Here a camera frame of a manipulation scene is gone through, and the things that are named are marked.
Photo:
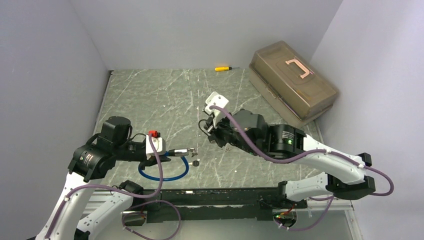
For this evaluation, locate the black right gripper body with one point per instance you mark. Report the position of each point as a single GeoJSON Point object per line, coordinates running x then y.
{"type": "Point", "coordinates": [223, 134]}

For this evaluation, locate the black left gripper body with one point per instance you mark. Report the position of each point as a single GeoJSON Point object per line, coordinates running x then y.
{"type": "Point", "coordinates": [147, 162]}

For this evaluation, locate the blue cable lock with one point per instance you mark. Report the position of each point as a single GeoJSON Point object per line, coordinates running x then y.
{"type": "Point", "coordinates": [173, 170]}

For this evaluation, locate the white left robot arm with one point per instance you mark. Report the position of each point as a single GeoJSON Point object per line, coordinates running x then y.
{"type": "Point", "coordinates": [88, 167]}

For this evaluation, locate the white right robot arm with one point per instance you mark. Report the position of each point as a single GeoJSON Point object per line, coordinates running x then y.
{"type": "Point", "coordinates": [342, 175]}

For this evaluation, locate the black head key on table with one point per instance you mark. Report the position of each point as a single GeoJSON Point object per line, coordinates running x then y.
{"type": "Point", "coordinates": [194, 163]}

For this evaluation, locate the yellow screwdriver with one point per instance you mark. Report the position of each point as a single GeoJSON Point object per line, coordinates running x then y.
{"type": "Point", "coordinates": [224, 68]}

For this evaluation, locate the brown translucent storage box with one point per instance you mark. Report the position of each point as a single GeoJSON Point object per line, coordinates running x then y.
{"type": "Point", "coordinates": [292, 87]}

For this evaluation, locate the black cable padlock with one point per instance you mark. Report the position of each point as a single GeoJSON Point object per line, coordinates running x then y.
{"type": "Point", "coordinates": [202, 127]}

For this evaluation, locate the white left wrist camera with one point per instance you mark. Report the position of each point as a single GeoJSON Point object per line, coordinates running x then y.
{"type": "Point", "coordinates": [154, 142]}

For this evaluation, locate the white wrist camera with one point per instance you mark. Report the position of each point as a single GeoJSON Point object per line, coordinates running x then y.
{"type": "Point", "coordinates": [154, 142]}
{"type": "Point", "coordinates": [217, 100]}

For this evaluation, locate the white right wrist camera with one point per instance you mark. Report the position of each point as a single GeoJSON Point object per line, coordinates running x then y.
{"type": "Point", "coordinates": [217, 100]}

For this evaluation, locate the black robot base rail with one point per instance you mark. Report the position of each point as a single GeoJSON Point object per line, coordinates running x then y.
{"type": "Point", "coordinates": [196, 204]}

